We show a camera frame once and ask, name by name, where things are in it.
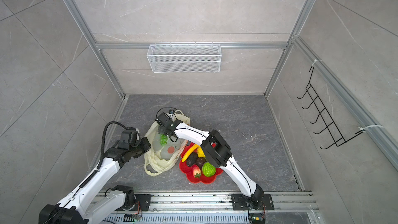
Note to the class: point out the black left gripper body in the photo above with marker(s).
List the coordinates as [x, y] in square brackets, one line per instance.
[140, 148]

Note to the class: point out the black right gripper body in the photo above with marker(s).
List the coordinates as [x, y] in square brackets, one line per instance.
[162, 131]

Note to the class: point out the green fake grape bunch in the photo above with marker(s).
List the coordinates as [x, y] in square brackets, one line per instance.
[163, 140]

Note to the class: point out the cream plastic bag orange prints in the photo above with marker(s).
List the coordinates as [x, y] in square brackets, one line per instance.
[159, 158]

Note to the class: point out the yellow fake banana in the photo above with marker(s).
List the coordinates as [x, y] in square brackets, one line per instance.
[189, 152]

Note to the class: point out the dark fake avocado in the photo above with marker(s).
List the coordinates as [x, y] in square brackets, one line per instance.
[191, 160]

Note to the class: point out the red flower-shaped plate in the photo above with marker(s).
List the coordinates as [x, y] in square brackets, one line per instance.
[188, 170]

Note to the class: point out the round dark brown fake fruit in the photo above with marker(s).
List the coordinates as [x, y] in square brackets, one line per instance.
[200, 161]

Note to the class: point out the red yellow fake apple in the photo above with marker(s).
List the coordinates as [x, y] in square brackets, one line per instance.
[196, 171]

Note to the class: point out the light green bumpy fake fruit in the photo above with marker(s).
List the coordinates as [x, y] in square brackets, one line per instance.
[208, 169]

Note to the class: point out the yellow fake lemon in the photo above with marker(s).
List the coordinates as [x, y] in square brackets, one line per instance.
[200, 153]

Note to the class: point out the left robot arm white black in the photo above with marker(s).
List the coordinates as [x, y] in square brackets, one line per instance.
[90, 180]

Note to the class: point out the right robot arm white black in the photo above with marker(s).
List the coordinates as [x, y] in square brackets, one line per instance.
[218, 153]

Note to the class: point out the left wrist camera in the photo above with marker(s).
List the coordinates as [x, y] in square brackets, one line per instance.
[129, 137]

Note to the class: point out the white wire mesh basket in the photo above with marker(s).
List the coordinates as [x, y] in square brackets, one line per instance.
[187, 58]

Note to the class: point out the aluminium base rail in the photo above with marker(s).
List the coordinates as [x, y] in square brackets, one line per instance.
[174, 207]

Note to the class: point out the black wire hook rack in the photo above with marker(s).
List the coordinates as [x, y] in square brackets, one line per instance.
[324, 116]

